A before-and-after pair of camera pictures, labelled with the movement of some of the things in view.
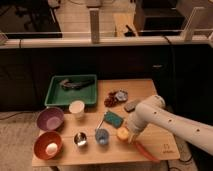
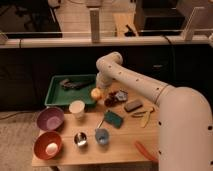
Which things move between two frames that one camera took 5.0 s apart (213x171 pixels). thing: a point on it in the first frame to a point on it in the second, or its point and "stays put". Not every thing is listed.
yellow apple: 123,133 to 95,93
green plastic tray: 64,89 stays put
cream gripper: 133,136 to 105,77
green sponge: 113,119 stays put
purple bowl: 50,119 stays put
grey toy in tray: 76,84 stays put
